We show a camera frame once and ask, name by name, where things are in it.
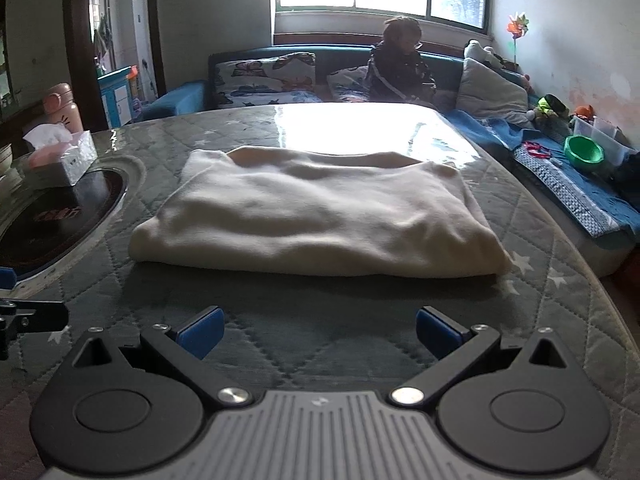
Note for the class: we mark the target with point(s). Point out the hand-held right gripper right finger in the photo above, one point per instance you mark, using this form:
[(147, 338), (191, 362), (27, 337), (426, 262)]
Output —
[(436, 332)]

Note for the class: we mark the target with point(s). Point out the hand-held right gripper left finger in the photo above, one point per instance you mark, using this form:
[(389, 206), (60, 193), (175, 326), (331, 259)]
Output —
[(202, 331)]

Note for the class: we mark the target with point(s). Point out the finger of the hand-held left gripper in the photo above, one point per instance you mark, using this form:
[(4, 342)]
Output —
[(35, 316), (7, 279)]

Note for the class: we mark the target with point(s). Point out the cream sweater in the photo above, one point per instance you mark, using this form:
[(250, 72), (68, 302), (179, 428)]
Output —
[(320, 215)]

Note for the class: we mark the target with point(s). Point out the black round hotplate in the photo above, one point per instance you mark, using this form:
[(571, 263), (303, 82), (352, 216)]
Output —
[(55, 220)]

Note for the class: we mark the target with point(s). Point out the grey quilted table cover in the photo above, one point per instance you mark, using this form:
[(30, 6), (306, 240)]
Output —
[(320, 320)]

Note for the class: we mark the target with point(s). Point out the ceramic bowl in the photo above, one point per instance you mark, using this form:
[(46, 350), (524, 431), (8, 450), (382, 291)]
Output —
[(5, 160)]

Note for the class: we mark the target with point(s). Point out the tissue box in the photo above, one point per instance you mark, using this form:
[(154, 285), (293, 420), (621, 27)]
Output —
[(62, 160)]

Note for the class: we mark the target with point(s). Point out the pink water bottle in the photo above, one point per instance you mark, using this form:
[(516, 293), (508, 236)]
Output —
[(62, 107)]

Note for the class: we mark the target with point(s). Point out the blue blanket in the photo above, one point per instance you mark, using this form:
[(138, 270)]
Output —
[(570, 190)]

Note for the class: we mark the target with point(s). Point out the red scissors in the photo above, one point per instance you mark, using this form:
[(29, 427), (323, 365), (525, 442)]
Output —
[(535, 149)]

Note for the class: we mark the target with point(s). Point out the blue toy cabinet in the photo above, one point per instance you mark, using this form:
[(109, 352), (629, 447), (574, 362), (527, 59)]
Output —
[(117, 97)]

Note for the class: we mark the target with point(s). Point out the green plastic bowl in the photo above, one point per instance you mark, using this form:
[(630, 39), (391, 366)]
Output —
[(582, 152)]

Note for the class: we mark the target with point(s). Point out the grey pillow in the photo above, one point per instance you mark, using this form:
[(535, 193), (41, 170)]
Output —
[(492, 92)]

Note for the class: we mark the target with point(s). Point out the green black toy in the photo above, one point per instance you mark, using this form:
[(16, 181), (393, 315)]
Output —
[(550, 107)]

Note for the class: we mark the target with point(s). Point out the large butterfly print cushion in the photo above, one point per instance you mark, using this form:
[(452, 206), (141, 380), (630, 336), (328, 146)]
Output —
[(265, 80)]

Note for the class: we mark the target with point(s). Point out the small butterfly print cushion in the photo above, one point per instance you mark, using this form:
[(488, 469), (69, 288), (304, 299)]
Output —
[(350, 85)]

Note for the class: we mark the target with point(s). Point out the clear plastic box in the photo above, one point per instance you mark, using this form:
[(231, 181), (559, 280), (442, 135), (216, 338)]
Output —
[(612, 135)]

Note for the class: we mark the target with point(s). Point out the orange toy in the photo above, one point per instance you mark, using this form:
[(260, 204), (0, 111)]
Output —
[(584, 112)]

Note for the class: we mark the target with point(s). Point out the white plush toy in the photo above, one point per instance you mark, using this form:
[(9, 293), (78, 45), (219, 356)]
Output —
[(477, 52)]

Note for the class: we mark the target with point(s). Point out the colourful pinwheel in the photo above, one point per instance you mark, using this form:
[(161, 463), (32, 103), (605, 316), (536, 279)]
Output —
[(516, 27)]

